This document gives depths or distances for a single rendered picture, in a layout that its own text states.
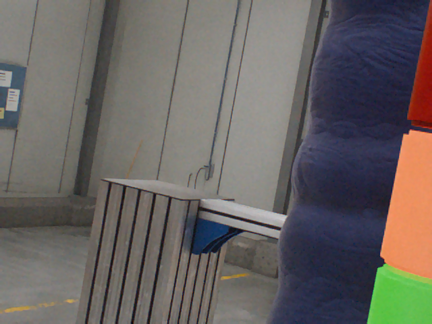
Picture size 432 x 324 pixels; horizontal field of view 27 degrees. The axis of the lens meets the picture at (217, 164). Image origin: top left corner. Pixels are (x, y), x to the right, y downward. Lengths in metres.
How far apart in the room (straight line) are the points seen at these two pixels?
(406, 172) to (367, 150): 0.89
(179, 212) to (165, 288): 0.18
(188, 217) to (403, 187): 1.78
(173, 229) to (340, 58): 0.94
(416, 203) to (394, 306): 0.04
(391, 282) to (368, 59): 0.91
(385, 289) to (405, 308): 0.01
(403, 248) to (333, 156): 0.91
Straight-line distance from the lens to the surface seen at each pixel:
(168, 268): 2.11
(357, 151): 1.24
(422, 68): 0.35
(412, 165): 0.35
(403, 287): 0.35
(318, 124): 1.29
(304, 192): 1.30
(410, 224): 0.35
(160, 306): 2.13
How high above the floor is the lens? 2.27
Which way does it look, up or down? 4 degrees down
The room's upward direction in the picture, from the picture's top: 10 degrees clockwise
